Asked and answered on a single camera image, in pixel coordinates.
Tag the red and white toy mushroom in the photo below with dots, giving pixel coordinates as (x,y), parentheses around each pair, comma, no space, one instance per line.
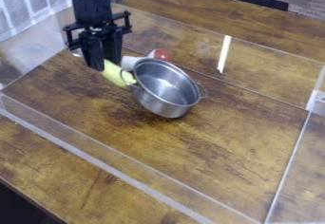
(159,53)

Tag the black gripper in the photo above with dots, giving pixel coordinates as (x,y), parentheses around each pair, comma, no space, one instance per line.
(98,30)

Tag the green handled metal spoon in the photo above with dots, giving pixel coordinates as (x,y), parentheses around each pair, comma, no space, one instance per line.
(117,75)

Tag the clear acrylic enclosure wall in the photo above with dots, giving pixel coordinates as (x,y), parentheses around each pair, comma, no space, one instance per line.
(242,161)

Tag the stainless steel pot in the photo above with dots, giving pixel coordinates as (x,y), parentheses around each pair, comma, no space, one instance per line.
(164,89)

